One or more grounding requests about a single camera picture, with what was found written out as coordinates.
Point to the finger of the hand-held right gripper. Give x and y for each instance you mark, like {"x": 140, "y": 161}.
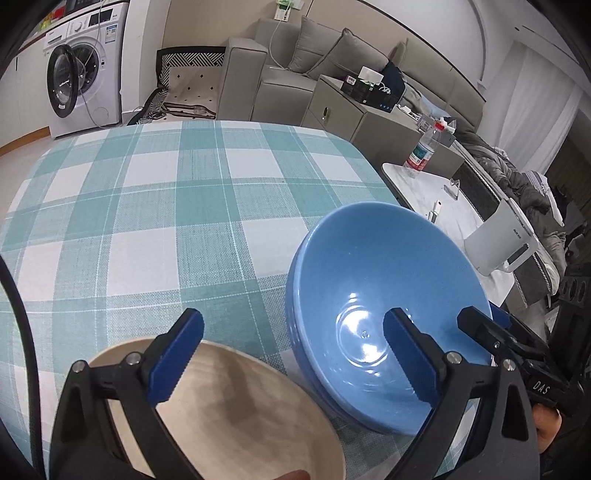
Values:
{"x": 485, "y": 330}
{"x": 501, "y": 314}

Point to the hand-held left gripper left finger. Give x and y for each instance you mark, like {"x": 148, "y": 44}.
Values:
{"x": 173, "y": 364}

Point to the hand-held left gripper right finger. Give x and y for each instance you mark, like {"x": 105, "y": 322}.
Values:
{"x": 408, "y": 360}

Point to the cream round plate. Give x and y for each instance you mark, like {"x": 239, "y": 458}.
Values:
{"x": 244, "y": 415}

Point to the person's right hand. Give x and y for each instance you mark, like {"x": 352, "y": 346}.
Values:
{"x": 547, "y": 424}

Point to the person's left hand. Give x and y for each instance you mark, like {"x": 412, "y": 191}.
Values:
{"x": 288, "y": 476}

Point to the white electric kettle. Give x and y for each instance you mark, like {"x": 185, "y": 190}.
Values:
{"x": 498, "y": 240}

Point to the white remote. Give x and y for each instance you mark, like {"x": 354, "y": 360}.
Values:
{"x": 435, "y": 211}

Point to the grey blanket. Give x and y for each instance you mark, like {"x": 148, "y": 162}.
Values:
{"x": 517, "y": 180}

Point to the teal checked tablecloth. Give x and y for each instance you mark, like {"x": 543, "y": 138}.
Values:
{"x": 138, "y": 221}

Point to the white marble table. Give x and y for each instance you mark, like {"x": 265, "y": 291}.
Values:
{"x": 415, "y": 189}

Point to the clear water bottle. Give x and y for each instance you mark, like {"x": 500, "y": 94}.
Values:
{"x": 420, "y": 154}

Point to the white curtain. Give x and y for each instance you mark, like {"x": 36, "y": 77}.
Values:
{"x": 535, "y": 101}

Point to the grey side cabinet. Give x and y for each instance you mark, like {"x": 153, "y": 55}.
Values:
{"x": 337, "y": 115}

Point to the black box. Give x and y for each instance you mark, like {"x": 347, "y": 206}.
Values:
{"x": 367, "y": 94}

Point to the navy bag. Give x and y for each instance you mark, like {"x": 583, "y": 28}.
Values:
{"x": 393, "y": 78}

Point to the white box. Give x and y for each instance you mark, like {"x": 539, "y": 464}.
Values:
{"x": 371, "y": 76}

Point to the black white patterned bag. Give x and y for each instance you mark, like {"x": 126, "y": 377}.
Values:
{"x": 194, "y": 78}

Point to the grey sofa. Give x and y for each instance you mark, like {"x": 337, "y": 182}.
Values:
{"x": 244, "y": 83}

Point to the grey cushion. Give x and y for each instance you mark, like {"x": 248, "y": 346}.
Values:
{"x": 355, "y": 57}
{"x": 314, "y": 46}

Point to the white kitchen base cabinet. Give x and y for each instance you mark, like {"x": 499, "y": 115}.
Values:
{"x": 23, "y": 101}

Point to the white washing machine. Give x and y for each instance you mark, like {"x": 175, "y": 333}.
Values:
{"x": 97, "y": 69}

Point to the green white wall charger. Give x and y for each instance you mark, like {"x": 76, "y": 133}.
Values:
{"x": 288, "y": 9}

